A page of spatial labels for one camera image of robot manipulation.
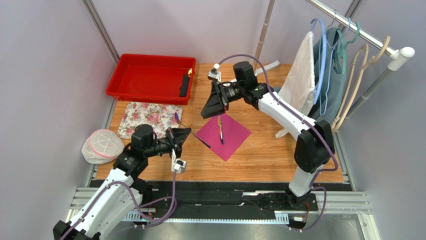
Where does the floral cloth mat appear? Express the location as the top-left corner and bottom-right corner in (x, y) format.
(117, 101), (183, 140)

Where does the iridescent table knife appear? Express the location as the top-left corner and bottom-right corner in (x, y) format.
(217, 115), (225, 145)

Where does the teal garment on hanger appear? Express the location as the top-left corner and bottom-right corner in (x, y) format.
(272, 26), (348, 139)

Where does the red plastic tray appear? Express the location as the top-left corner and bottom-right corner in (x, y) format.
(105, 53), (196, 105)

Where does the white towel on hanger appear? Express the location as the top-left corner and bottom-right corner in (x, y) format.
(276, 31), (316, 114)

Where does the magenta paper napkin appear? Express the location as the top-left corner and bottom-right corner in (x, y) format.
(196, 114), (252, 162)

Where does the beige clothes hanger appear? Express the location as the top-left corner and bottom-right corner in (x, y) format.
(331, 44), (370, 134)
(332, 35), (391, 134)

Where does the black object in tray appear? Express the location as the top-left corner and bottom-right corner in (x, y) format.
(179, 68), (193, 98)

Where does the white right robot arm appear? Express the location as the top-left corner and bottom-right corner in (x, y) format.
(201, 61), (335, 209)

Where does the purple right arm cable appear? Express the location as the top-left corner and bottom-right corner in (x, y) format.
(216, 54), (339, 233)

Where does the white mesh laundry bag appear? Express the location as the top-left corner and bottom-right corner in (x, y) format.
(81, 129), (125, 165)

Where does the blue clothes hanger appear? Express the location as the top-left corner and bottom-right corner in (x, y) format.
(308, 18), (347, 124)

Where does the metal clothes rack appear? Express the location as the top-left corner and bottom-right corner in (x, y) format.
(249, 0), (416, 151)

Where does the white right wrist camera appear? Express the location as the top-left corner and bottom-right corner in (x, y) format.
(207, 63), (222, 83)

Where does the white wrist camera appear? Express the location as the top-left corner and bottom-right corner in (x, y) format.
(171, 149), (187, 174)
(207, 63), (222, 83)

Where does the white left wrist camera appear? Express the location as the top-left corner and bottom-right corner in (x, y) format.
(171, 149), (187, 174)

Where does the black table edge rail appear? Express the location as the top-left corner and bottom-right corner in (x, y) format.
(66, 179), (374, 225)

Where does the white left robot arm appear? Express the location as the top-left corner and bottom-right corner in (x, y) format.
(53, 124), (192, 240)

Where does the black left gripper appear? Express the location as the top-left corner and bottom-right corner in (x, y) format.
(144, 127), (191, 160)

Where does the green clothes hanger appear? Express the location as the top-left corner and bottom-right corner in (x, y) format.
(336, 22), (361, 74)

